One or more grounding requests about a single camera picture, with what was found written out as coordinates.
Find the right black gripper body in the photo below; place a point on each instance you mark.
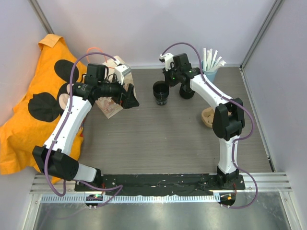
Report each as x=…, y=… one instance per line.
x=171, y=76

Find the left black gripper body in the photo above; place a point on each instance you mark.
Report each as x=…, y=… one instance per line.
x=120, y=96

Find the white paper takeout bag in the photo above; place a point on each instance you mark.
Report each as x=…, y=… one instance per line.
x=106, y=104

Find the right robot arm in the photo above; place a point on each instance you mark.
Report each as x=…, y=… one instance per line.
x=228, y=119

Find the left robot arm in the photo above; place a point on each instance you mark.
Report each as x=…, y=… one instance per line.
x=53, y=158

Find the open black coffee cup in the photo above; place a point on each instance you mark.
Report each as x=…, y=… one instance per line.
x=161, y=92

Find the lidded black coffee cup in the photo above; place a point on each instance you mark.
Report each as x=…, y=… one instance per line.
x=186, y=92

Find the light blue straw holder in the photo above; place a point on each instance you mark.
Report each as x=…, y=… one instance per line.
x=209, y=73

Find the bottom pulp cup carrier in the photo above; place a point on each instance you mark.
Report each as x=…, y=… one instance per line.
x=207, y=116

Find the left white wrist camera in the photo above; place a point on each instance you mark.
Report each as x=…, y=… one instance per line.
x=121, y=70

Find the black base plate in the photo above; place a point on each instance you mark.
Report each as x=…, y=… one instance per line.
x=191, y=184

